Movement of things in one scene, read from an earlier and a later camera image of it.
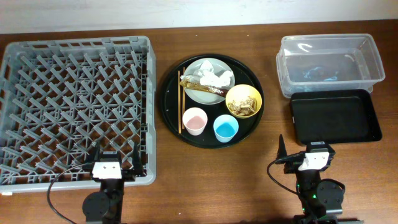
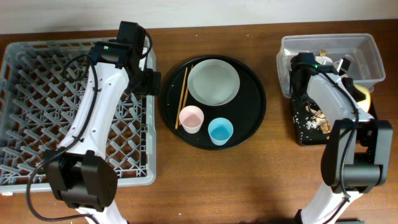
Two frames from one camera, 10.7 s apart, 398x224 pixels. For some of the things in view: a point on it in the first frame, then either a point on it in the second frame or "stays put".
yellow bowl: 243,101 to 364,104
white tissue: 208,75 to 323,60
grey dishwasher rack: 59,97 stays put
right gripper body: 295,162 to 347,82
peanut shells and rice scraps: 245,107 to 318,121
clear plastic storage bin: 319,62 stays put
